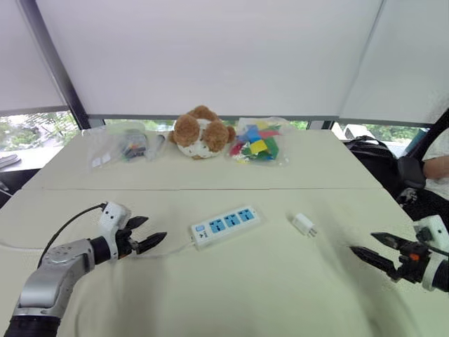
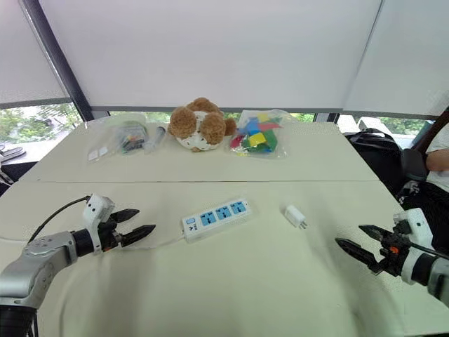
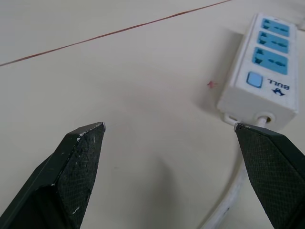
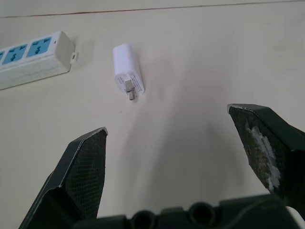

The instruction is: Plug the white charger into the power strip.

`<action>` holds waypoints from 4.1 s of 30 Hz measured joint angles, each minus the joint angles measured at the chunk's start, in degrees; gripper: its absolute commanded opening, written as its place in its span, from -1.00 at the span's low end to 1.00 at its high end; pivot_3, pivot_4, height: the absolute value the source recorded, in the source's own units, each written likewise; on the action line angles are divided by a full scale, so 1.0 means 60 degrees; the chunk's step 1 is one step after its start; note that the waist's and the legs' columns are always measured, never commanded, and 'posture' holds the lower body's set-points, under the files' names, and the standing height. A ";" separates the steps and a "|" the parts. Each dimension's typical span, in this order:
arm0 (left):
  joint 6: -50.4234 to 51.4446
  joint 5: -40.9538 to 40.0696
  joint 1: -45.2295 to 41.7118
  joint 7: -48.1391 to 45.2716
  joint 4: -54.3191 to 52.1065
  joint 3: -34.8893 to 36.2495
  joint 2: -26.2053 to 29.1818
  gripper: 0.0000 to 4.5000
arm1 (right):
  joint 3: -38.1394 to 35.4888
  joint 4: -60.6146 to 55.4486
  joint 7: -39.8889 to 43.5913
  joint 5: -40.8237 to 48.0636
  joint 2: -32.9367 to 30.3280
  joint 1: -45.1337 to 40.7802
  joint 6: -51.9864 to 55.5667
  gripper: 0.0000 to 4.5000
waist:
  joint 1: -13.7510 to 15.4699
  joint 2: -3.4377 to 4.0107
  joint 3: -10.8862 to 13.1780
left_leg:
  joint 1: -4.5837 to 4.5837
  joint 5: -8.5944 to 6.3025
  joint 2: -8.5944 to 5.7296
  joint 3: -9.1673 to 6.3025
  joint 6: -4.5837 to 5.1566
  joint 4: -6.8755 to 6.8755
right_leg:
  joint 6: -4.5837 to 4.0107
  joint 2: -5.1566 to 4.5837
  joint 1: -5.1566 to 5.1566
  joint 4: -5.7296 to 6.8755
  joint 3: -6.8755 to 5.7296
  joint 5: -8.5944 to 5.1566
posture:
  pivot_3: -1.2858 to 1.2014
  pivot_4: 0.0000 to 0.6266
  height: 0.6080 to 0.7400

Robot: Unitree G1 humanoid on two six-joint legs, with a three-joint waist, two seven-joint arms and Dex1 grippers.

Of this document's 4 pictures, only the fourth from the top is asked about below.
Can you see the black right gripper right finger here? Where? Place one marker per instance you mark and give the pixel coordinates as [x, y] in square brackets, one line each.
[264, 143]

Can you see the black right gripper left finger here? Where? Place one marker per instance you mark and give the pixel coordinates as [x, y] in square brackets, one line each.
[81, 171]

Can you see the white charger plug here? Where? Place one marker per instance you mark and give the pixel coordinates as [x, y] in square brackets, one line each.
[127, 69]

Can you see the white power strip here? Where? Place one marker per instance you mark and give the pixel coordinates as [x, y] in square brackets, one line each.
[33, 59]

